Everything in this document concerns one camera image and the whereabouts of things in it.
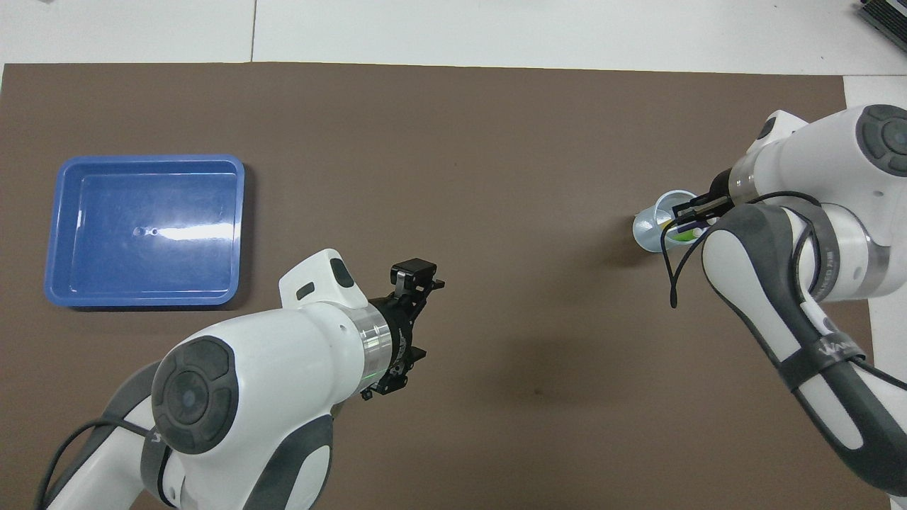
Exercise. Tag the green pen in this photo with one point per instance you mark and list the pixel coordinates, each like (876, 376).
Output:
(682, 237)

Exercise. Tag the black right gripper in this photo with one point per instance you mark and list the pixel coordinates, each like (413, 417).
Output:
(721, 188)

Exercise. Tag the blue plastic tray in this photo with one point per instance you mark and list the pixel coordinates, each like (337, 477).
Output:
(142, 227)

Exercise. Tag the brown table mat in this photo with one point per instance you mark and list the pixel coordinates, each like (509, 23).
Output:
(496, 177)

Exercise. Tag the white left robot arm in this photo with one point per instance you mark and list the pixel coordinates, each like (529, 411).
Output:
(269, 375)

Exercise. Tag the grey ribbed device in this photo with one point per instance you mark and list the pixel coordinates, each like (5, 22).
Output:
(887, 18)

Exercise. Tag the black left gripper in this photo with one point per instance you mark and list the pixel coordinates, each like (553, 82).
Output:
(393, 333)

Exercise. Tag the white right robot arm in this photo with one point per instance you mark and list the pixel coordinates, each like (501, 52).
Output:
(815, 212)

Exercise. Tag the translucent plastic cup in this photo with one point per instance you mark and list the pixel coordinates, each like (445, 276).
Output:
(646, 230)

